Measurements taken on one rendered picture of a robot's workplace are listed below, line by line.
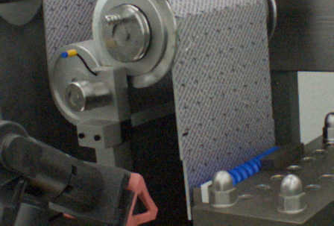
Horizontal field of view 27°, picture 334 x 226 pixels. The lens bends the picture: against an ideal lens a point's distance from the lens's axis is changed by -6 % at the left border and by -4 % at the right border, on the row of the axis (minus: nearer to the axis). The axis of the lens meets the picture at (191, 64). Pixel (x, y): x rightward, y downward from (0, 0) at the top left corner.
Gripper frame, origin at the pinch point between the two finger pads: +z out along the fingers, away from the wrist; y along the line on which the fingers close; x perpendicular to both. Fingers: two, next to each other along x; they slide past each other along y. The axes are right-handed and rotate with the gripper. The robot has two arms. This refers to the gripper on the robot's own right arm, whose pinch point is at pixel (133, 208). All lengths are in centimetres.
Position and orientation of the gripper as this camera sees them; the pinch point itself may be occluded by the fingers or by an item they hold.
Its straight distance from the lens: 87.7
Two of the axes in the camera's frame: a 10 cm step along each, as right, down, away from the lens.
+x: 2.5, -9.2, 3.1
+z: 5.4, 3.9, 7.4
